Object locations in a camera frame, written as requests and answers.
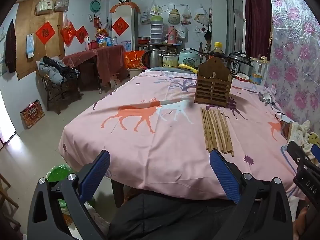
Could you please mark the red diamond paper decoration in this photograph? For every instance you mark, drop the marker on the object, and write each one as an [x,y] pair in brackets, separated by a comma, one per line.
[120,26]
[45,33]
[81,34]

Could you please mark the pink thermos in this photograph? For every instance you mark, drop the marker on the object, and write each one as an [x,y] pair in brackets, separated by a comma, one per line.
[172,35]

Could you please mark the wooden board door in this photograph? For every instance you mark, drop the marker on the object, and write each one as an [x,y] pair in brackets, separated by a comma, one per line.
[25,17]

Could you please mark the clear plastic hanging bag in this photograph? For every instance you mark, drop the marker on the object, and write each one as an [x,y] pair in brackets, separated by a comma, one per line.
[155,10]

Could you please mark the wooden chopstick holder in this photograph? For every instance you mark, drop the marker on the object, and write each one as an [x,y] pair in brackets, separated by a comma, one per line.
[212,90]

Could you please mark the large cooking oil bottle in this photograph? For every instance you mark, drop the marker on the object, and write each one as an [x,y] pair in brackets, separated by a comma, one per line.
[102,38]

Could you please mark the dark soy sauce bottle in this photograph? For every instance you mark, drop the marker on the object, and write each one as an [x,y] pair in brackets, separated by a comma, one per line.
[218,52]

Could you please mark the silver black pressure cooker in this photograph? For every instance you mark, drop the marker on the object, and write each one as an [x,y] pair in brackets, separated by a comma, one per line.
[238,63]

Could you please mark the teal round basin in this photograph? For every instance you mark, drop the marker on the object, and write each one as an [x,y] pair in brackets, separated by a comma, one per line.
[95,6]

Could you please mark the white woven hanging bag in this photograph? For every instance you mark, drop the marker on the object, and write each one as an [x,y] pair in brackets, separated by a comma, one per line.
[43,6]

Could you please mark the wooden chair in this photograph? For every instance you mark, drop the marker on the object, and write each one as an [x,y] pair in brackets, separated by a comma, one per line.
[53,95]

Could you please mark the red pot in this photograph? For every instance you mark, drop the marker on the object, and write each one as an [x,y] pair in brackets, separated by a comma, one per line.
[93,45]

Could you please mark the red orange gift bag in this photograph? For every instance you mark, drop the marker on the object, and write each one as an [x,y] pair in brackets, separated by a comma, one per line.
[133,59]

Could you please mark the beige hanging pocket bag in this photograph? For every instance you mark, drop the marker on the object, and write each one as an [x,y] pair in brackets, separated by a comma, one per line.
[173,17]

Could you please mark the person's dark trousers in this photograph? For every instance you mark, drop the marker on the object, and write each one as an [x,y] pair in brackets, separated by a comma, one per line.
[162,217]

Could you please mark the side table red cloth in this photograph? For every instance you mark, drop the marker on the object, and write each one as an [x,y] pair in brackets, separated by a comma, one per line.
[107,60]

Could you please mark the set of wooden chopsticks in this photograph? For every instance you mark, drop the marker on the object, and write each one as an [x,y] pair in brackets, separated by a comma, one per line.
[215,130]

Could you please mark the green lidded stacked container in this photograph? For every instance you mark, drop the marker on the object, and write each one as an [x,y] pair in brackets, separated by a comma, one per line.
[156,30]

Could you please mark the steel electric kettle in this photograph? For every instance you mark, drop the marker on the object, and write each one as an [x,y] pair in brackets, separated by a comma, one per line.
[153,58]

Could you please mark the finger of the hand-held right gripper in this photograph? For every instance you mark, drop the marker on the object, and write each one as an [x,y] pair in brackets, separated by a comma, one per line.
[315,152]
[298,155]

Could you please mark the white carton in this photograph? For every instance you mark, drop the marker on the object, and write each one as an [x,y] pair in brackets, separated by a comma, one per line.
[87,43]

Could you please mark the pile of dark jackets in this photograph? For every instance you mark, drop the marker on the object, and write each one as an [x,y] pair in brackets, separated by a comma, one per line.
[55,70]

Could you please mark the cardboard box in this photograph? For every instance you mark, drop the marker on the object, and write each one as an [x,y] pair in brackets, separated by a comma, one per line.
[115,80]

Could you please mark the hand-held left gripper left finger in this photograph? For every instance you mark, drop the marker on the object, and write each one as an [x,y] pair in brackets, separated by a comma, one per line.
[95,175]

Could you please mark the light green rice cooker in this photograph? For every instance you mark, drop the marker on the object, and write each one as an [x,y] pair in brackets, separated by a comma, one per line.
[189,58]

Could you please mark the cream enamel pot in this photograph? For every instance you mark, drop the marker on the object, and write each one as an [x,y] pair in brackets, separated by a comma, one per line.
[170,61]

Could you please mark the dark hanging coat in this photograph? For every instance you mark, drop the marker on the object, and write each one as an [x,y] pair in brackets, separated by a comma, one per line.
[10,47]

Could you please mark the white printed plastic bag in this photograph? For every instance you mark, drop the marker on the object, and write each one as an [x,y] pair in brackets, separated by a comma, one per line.
[182,32]

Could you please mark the red basin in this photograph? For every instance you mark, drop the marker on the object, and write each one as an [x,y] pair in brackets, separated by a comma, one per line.
[143,40]

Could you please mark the pink deer print tablecloth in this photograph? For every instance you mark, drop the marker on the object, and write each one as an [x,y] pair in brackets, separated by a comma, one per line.
[155,145]

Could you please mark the red gift box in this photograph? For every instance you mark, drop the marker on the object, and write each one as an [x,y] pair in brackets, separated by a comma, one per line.
[32,115]

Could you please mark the clear bottle yellow label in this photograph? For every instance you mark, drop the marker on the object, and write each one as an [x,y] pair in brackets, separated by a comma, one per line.
[257,72]

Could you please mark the white ceramic spoon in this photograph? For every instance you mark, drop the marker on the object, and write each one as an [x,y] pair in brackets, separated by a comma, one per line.
[267,97]

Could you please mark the blue white hanging packet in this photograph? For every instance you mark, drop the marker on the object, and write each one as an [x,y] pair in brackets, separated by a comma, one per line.
[30,45]

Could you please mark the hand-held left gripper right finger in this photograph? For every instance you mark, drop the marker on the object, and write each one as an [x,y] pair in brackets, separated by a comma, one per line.
[223,175]

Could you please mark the grey folded cloth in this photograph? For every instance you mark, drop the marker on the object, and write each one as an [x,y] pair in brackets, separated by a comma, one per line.
[170,70]

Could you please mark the orange cloth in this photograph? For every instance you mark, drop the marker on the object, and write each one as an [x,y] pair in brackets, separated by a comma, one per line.
[125,5]

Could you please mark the floral plastic wall sheet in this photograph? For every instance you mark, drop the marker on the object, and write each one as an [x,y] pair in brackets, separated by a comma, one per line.
[292,55]

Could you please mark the white bowl red rim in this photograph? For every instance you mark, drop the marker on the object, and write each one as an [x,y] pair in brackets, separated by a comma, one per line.
[242,77]

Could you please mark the white refrigerator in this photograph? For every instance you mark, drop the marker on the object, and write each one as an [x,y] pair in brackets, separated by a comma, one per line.
[122,42]

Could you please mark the white bucket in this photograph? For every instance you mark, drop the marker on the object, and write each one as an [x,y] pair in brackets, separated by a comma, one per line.
[135,73]

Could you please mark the red plastic hanging bag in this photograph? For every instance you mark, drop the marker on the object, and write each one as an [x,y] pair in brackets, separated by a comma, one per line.
[67,32]

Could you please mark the yellow plastic scoop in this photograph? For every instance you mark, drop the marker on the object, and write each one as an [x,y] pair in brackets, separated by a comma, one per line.
[187,68]

